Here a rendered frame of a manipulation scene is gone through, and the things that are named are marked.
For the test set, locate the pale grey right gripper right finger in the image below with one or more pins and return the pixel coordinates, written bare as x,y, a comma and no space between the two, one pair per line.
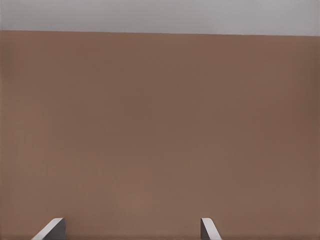
209,231

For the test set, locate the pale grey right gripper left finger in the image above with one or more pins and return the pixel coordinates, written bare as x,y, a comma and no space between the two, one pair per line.
53,231

